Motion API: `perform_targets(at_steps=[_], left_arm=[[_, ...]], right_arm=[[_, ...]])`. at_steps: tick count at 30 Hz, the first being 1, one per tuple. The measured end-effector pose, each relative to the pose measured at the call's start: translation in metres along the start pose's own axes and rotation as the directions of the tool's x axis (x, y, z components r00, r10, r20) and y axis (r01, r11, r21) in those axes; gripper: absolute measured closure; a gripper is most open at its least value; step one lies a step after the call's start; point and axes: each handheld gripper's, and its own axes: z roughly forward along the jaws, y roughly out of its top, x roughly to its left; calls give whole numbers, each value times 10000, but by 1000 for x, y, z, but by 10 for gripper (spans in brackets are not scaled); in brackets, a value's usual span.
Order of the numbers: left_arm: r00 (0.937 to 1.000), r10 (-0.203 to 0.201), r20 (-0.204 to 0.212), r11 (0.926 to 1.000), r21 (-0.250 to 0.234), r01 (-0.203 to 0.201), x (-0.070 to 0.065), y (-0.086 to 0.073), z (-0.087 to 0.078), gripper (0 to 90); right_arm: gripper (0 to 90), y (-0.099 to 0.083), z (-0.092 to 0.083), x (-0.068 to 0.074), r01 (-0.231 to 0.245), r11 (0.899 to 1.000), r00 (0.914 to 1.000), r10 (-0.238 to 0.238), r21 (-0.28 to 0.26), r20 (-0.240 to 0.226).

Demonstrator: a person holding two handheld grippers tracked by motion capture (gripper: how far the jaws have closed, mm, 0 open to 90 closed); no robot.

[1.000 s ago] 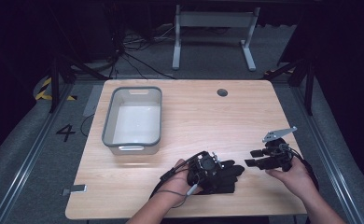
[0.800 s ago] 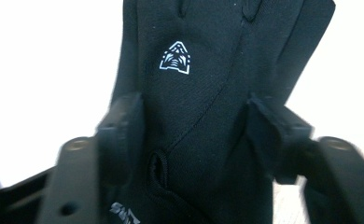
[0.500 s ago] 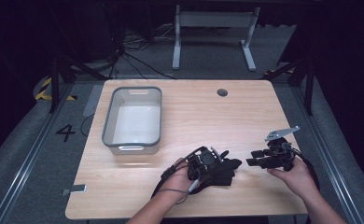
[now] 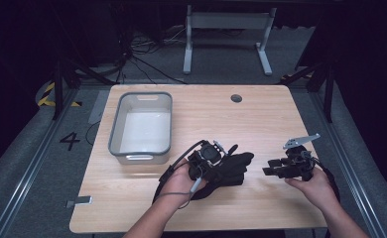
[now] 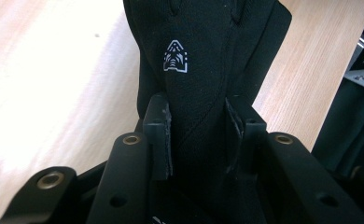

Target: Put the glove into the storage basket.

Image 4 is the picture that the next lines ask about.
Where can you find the person's left hand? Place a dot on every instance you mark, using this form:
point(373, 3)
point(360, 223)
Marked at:
point(178, 185)

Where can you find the grey floor tape patch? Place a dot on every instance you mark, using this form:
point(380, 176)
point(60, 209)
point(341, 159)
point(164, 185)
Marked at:
point(98, 107)

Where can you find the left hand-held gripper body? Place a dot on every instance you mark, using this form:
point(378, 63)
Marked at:
point(208, 155)

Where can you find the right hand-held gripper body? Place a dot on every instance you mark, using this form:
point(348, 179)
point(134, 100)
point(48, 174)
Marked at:
point(297, 162)

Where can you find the black metal stand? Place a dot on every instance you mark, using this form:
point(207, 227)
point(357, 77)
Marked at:
point(328, 92)
point(58, 89)

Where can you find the person's right hand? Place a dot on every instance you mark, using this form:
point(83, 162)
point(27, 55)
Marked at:
point(314, 190)

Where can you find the black sock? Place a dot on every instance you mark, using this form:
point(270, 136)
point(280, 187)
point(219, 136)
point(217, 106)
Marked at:
point(221, 190)
point(236, 165)

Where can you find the yellow black hazard tape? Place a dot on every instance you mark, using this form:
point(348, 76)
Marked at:
point(46, 97)

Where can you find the grey table grommet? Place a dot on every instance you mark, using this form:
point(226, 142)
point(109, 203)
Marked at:
point(236, 98)

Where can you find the white bin with grey rim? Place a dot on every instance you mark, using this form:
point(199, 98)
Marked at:
point(145, 132)

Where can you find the small metal floor bracket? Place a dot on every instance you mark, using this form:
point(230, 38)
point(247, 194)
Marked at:
point(80, 200)

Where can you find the aluminium floor rail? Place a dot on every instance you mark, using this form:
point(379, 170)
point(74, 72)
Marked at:
point(32, 172)
point(350, 158)

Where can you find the white desk frame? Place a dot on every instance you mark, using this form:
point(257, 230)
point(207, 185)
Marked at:
point(228, 20)

